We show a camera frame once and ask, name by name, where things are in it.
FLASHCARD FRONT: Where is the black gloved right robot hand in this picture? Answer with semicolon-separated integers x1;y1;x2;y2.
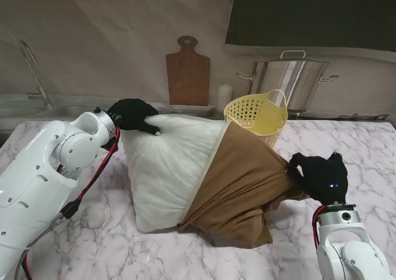
289;151;350;205

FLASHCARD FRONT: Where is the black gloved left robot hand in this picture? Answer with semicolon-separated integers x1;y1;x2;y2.
106;98;162;136

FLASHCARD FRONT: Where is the white pillow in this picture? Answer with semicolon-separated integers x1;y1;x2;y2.
119;113;228;233

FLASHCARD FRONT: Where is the brown pillowcase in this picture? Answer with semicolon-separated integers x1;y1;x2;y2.
178;122;310;248

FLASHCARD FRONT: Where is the yellow perforated laundry basket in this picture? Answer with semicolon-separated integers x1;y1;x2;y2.
223;88;289;150

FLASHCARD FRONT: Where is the brown wooden cutting board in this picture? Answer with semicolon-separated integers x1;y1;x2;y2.
165;35;211;106

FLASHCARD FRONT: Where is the steel sink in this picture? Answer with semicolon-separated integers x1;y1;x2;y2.
0;104;112;119

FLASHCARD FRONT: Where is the white cylindrical container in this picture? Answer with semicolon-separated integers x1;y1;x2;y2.
217;83;233;114

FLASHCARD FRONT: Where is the steel stockpot with lid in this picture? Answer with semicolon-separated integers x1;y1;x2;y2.
236;49;340;112

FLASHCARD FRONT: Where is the chrome faucet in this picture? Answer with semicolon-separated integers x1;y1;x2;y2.
20;40;53;108

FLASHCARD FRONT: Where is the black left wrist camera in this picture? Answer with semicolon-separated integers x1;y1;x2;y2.
100;139;120;151

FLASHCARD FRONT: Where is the red black left arm cable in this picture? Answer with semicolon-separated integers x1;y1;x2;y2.
15;127;121;280

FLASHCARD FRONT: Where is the dark wall panel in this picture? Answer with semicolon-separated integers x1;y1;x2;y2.
225;0;396;51

